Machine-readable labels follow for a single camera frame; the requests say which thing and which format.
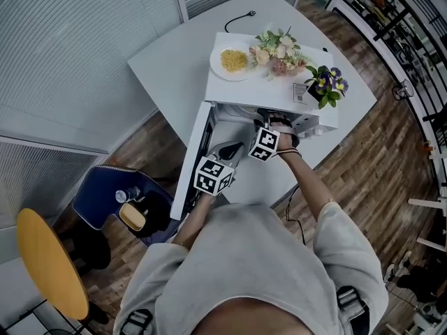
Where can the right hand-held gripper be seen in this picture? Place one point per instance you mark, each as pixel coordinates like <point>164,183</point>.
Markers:
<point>263,143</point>

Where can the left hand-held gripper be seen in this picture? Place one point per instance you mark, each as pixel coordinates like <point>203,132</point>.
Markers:
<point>213,178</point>

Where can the white microwave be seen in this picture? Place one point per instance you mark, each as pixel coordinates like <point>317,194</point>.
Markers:
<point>251,89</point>

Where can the person's right forearm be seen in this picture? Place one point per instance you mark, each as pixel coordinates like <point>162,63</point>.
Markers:
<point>307,183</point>

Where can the person's left forearm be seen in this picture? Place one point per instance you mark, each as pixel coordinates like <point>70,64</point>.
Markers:
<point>193,222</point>

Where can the person's right hand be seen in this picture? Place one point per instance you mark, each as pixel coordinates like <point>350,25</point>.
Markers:
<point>286,144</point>

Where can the striped wrist band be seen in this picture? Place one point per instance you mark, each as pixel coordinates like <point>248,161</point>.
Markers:
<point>290,153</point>

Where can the potted purple flower plant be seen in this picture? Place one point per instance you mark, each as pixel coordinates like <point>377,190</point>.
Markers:
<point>328,84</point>

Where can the yellow noodles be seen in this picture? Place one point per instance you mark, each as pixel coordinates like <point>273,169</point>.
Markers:
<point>234,60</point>

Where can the black bag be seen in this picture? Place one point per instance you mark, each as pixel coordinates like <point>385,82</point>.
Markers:
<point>157,211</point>

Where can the white plate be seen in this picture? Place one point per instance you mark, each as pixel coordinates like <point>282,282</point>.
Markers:
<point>216,65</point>

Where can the pastel flower bouquet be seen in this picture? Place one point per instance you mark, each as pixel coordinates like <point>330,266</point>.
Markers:
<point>279,52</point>

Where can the white table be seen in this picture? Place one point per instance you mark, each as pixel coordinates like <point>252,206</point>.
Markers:
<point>167,72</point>

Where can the clear water bottle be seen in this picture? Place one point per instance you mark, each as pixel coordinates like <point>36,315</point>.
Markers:
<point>127,194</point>

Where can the light grey sweatshirt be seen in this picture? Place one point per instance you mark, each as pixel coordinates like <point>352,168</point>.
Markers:
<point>244,264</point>

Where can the blue chair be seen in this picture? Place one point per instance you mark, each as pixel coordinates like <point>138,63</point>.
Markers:
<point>94,194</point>

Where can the small black floor fan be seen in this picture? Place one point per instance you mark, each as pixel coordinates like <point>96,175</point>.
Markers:
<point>402,90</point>

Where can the small orange object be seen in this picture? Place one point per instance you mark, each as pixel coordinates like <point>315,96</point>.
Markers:
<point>428,146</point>

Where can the black chair base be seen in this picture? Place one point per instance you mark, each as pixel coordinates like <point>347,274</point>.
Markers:
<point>87,246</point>

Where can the white-legged wooden table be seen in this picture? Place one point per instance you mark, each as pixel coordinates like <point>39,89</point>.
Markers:
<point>427,202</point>

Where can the black metal railing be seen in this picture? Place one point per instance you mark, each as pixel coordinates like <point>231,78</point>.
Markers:
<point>391,23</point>

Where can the yellow round table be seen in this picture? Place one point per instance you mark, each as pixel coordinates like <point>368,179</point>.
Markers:
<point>49,257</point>

